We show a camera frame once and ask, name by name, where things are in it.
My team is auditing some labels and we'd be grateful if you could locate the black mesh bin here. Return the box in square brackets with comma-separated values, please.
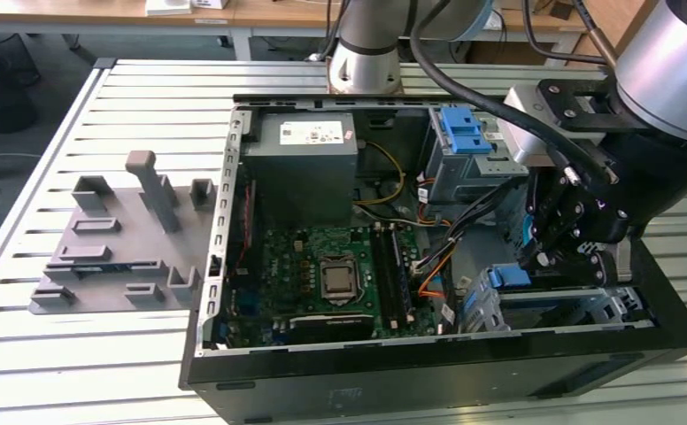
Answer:
[0, 33, 42, 134]

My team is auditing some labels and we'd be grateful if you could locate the black RAM stick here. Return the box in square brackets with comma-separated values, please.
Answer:
[372, 223, 403, 329]

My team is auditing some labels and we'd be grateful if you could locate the wooden desk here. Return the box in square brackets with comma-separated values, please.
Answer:
[0, 0, 592, 61]

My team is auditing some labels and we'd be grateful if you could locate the grey parts rack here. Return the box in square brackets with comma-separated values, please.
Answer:
[28, 149, 220, 316]

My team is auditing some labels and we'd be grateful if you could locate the black graphics card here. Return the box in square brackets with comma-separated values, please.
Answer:
[283, 312, 375, 344]

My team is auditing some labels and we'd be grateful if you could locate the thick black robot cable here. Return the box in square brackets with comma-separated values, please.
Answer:
[411, 0, 616, 185]

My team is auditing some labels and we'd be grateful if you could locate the black camera bracket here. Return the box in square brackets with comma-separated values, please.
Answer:
[535, 78, 655, 134]

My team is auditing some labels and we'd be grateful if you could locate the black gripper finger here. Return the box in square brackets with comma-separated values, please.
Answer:
[519, 170, 584, 271]
[547, 242, 634, 285]

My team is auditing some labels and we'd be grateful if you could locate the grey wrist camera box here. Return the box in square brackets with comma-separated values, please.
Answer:
[499, 83, 604, 167]

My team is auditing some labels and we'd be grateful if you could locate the grey power supply unit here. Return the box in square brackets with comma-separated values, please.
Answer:
[241, 111, 361, 229]

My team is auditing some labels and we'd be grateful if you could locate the black open PC case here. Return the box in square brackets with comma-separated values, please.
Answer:
[177, 92, 687, 425]

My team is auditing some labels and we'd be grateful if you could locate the yellow wire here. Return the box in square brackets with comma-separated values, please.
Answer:
[353, 141, 406, 205]

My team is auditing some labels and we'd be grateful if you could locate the white box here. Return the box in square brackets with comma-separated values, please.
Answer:
[145, 0, 192, 17]

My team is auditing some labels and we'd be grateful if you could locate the blue data wire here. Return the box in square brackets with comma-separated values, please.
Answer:
[518, 212, 538, 267]

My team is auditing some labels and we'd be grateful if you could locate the blue drive latch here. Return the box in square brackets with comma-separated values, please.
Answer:
[436, 108, 492, 155]

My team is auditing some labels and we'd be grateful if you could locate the green motherboard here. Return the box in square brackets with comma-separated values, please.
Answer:
[224, 223, 439, 349]

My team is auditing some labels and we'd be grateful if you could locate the silver CPU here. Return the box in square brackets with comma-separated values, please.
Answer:
[319, 265, 360, 298]

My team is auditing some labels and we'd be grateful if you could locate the metal disk bay cage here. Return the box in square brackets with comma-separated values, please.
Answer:
[458, 265, 640, 333]

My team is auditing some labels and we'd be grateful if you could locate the orange wire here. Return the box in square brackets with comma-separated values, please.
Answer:
[418, 269, 446, 298]

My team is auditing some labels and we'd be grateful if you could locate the metal optical drive cage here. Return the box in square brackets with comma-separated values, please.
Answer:
[426, 105, 534, 205]

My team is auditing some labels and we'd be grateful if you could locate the black wire bundle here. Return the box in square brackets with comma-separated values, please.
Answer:
[419, 176, 534, 271]

